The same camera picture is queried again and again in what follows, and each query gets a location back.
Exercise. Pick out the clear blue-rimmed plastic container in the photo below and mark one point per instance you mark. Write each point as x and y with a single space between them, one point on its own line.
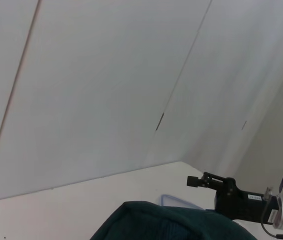
170 201

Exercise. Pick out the dark teal fabric bag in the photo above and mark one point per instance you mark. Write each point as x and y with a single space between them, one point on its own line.
171 225

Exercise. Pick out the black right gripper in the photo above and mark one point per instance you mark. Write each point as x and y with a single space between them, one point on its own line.
244 205

